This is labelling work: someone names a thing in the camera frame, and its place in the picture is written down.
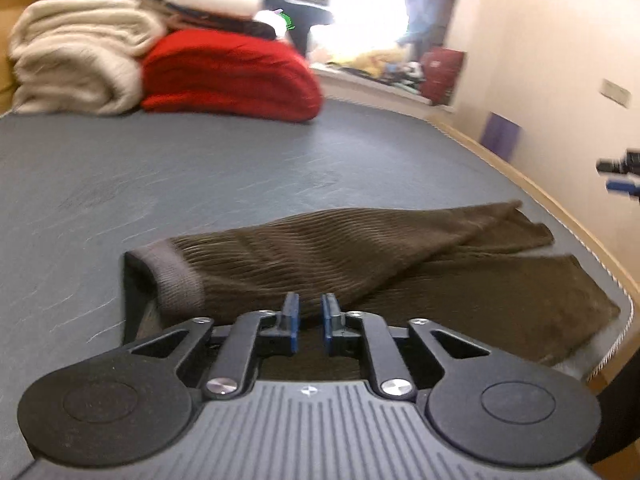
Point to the purple box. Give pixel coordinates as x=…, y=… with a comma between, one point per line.
x=500, y=136

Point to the red folded blanket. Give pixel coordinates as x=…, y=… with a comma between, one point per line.
x=208, y=71

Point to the cream folded blanket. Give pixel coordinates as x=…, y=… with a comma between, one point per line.
x=81, y=56

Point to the dark red bag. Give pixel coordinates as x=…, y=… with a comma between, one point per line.
x=441, y=69

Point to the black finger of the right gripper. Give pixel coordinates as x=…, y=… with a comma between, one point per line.
x=623, y=174

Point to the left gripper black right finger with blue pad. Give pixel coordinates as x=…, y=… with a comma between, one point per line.
x=367, y=337

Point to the yellow plush toy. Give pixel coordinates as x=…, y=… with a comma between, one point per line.
x=373, y=62

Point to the brown corduroy pants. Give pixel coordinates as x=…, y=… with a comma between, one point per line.
x=480, y=270

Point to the wall outlet plate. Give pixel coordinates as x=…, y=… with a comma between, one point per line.
x=614, y=92

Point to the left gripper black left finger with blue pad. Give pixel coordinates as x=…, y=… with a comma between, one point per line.
x=254, y=336

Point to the grey quilted mattress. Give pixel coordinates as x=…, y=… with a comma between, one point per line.
x=79, y=191

